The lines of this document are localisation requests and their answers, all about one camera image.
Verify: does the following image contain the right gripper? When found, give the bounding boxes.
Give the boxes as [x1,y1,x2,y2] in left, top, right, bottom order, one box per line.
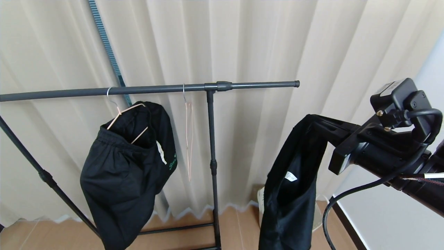
[328,130,430,181]

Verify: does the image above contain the black garment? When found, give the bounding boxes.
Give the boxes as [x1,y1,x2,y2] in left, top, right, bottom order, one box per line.
[258,115,328,250]

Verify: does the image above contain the black shorts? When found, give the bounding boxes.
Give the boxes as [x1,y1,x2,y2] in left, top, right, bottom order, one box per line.
[80,101,178,250]

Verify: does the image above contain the pink clothes hanger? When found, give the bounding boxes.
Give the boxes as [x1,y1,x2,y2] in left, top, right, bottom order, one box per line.
[106,87,150,144]
[183,84,194,182]

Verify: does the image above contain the white laundry basket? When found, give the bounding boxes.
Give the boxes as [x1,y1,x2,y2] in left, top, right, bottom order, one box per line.
[257,186,323,232]

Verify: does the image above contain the black clothes rack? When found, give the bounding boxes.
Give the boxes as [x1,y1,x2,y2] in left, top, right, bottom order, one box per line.
[0,81,300,250]

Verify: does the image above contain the beige curtain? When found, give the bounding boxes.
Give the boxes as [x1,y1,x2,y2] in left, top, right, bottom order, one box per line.
[94,0,444,223]
[0,0,132,223]

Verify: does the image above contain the window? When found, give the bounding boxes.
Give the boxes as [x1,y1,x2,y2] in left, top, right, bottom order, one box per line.
[87,0,134,106]

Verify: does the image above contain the black cable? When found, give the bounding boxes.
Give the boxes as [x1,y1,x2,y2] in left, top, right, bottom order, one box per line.
[323,108,443,250]

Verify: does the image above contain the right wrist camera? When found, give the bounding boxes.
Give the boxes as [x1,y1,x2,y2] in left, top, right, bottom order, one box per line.
[370,78,429,139]

